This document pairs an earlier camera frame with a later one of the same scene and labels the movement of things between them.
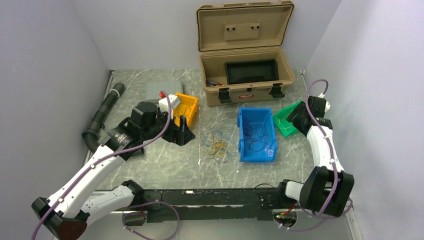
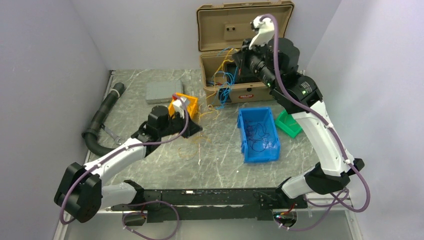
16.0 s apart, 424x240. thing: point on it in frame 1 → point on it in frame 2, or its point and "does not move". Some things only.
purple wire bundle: x=255 y=135 does not move
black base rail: x=199 y=205 does not move
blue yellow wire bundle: x=220 y=147 → x=222 y=79
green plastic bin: x=286 y=127 does not move
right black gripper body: x=298 y=117 → x=241 y=58
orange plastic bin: x=187 y=107 does not move
